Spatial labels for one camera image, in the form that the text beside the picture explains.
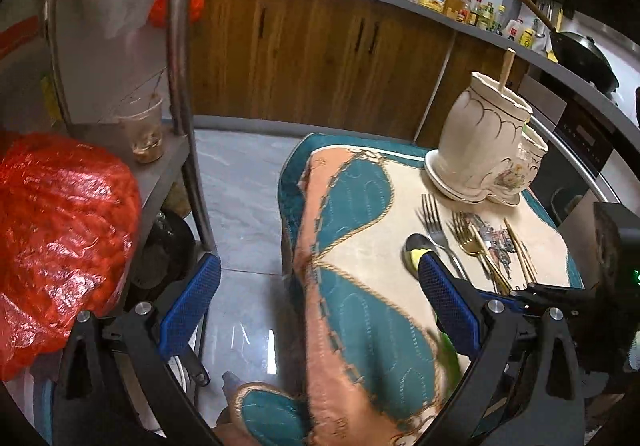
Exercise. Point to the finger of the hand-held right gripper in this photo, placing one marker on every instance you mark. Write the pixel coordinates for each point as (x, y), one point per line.
(545, 295)

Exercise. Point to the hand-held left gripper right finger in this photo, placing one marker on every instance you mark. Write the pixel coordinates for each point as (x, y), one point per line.
(445, 296)

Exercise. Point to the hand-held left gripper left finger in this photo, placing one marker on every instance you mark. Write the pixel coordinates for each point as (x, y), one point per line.
(192, 306)

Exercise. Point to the yellow green tulip utensil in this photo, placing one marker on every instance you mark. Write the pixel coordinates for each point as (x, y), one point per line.
(417, 257)

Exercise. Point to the silver spoon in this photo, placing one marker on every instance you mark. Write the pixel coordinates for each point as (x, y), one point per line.
(417, 242)

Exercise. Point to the gold fork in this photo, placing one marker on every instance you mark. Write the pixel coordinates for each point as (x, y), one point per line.
(467, 236)

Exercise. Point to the silver fork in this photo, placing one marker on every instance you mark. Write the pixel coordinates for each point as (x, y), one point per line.
(434, 226)

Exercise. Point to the cream ceramic utensil holder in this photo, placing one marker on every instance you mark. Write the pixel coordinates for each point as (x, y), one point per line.
(470, 140)

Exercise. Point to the dark pot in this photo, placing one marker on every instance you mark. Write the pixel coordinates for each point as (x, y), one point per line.
(165, 251)

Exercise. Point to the printed teal orange cloth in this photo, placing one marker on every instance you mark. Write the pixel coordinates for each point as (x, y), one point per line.
(360, 276)

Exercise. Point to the black built-in oven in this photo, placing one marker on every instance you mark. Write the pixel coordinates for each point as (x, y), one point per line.
(575, 145)

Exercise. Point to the large red plastic bag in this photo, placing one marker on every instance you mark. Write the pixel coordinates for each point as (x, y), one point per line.
(60, 226)

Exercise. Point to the clear plastic cup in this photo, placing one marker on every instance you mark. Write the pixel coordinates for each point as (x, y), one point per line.
(142, 130)

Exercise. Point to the black wok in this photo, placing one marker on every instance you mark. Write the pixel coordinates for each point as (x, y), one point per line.
(585, 58)

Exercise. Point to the yellow squeeze bottle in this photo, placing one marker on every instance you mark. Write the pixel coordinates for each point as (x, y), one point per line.
(526, 38)

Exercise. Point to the metal storage rack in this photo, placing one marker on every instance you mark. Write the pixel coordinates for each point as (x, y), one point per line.
(180, 50)

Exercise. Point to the wooden kitchen cabinet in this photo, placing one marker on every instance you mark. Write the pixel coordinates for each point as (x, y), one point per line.
(300, 55)

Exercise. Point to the row of sauce bottles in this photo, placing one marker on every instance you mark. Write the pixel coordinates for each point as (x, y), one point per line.
(487, 15)

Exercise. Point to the white appliance with red label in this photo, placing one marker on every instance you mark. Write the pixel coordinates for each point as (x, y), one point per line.
(25, 75)

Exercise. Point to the grey kitchen countertop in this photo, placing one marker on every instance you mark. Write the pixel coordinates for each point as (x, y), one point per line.
(410, 8)

